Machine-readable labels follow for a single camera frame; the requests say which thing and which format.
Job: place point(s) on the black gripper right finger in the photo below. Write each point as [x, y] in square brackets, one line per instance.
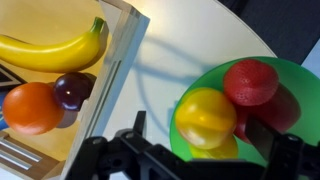
[261, 136]

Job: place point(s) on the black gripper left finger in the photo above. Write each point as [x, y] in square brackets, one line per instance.
[140, 122]

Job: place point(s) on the dark purple toy plum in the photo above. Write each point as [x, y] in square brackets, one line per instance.
[71, 91]

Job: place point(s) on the dark red toy apple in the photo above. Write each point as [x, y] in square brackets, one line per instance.
[283, 110]

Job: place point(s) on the yellow toy banana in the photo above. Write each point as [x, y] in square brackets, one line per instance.
[50, 55]

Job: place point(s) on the green plastic bowl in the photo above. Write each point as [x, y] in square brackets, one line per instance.
[300, 80]

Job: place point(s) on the light wooden tray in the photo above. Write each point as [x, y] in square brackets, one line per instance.
[123, 43]

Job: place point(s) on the deep orange toy fruit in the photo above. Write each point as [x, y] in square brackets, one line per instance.
[31, 108]

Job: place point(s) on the yellow toy lemon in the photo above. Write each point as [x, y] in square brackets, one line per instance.
[220, 151]

